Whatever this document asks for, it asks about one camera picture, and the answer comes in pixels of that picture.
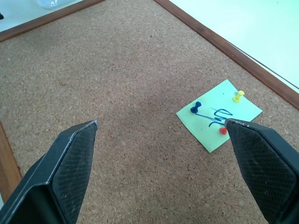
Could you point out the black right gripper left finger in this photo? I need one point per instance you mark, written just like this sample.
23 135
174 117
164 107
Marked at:
58 177

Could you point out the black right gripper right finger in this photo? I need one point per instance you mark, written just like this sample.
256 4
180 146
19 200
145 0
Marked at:
264 168

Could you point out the red push pin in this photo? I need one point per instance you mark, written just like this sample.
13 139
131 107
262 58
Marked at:
223 130

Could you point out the green sticky note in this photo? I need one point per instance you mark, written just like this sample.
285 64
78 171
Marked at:
219 112

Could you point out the yellow push pin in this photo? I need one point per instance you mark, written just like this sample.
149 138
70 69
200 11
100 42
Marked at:
238 96

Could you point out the blue push pin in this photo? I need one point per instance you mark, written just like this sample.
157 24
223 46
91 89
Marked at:
195 107

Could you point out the small black object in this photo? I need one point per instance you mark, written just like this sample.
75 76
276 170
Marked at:
1 16

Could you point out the clear plastic container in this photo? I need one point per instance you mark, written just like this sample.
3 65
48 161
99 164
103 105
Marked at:
54 2

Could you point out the cork board with wooden frame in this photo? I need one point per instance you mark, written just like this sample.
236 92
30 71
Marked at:
130 77

